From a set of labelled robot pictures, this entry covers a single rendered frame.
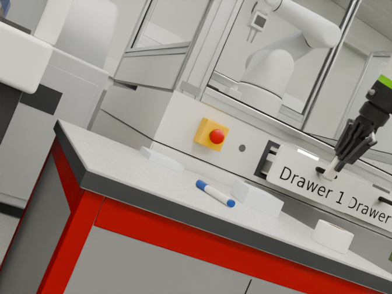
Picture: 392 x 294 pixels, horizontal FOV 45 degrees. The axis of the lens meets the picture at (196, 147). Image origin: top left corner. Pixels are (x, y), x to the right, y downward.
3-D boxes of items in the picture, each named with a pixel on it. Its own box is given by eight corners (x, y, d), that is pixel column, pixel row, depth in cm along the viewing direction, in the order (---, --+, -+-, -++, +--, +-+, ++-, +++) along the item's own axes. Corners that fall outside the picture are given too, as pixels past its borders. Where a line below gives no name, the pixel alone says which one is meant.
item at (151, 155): (182, 173, 112) (184, 167, 112) (148, 160, 109) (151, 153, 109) (169, 164, 124) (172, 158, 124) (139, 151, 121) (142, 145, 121)
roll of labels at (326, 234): (303, 234, 93) (312, 216, 93) (326, 242, 96) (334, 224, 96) (329, 249, 87) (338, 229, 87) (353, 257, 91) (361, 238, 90)
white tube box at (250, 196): (277, 218, 103) (284, 202, 102) (242, 204, 101) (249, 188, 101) (260, 206, 115) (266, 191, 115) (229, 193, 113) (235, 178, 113)
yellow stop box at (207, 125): (221, 153, 129) (231, 128, 129) (198, 143, 126) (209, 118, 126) (214, 149, 134) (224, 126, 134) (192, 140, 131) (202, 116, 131)
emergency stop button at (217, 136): (221, 146, 126) (227, 133, 126) (209, 141, 125) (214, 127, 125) (217, 144, 129) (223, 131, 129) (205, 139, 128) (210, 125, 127)
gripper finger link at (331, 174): (345, 160, 131) (346, 161, 131) (330, 180, 134) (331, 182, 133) (337, 156, 130) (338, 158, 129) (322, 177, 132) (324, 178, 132)
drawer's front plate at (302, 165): (345, 213, 142) (360, 179, 142) (268, 181, 131) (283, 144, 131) (341, 212, 144) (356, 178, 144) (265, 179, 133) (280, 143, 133)
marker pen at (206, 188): (234, 209, 85) (237, 201, 85) (227, 206, 84) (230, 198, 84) (200, 188, 97) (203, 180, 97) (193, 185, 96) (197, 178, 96)
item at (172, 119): (413, 247, 165) (430, 209, 165) (153, 139, 127) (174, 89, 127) (277, 182, 254) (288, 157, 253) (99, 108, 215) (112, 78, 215)
